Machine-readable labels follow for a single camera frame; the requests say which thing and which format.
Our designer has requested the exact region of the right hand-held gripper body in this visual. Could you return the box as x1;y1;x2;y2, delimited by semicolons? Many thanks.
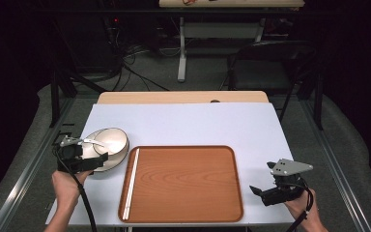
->
261;158;314;207

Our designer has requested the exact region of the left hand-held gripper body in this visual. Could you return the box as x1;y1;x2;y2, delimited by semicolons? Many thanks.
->
57;135;93;175

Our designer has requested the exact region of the white spoon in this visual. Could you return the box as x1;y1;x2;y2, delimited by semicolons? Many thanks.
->
82;138;105;148

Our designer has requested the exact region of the white plate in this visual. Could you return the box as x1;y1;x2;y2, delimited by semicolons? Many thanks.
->
80;129;130;173

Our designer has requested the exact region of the white bowl with brown rim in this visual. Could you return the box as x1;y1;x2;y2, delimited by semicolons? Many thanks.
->
92;127;129;158

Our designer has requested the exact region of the brown wooden tray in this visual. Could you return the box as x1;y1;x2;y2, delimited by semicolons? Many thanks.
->
118;145;244;224

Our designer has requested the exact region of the person's left hand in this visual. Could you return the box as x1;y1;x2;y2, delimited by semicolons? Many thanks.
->
51;169;93;207

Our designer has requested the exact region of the person's right hand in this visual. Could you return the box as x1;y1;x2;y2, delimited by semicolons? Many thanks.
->
284;189;320;223

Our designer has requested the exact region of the black metal stand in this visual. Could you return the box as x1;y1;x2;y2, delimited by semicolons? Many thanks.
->
48;62;108;129

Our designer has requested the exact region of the white board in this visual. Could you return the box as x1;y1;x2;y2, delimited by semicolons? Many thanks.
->
44;101;296;226

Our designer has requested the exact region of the white-legged desk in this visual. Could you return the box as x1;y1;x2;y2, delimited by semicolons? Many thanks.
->
158;0;305;83

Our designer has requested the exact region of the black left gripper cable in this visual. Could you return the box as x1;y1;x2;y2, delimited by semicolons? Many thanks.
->
53;146;99;232

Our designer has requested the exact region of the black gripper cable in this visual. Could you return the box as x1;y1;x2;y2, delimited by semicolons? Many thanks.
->
53;146;99;232
284;182;315;232

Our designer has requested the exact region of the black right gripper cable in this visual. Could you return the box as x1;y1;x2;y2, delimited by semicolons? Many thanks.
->
284;182;315;232

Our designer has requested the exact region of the aluminium rail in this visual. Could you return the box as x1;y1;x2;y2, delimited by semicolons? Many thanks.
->
0;96;75;232
299;96;371;232

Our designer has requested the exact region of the bundle of floor cables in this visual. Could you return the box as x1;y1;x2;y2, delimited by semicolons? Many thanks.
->
107;40;171;93

